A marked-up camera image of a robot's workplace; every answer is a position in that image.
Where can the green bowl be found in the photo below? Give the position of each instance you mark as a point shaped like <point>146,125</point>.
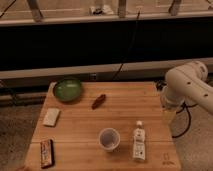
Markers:
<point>67,90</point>

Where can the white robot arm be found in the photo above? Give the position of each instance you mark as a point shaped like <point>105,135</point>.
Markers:
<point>183,82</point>

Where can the white glue bottle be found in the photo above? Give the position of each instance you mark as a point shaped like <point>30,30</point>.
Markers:
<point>139,152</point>

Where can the white sponge block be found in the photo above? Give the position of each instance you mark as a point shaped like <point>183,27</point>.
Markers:
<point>51,117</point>

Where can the brown sausage-shaped object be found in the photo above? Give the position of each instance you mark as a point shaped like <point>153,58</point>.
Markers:
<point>98,101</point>

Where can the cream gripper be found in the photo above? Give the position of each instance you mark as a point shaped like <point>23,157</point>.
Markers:
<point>168,115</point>

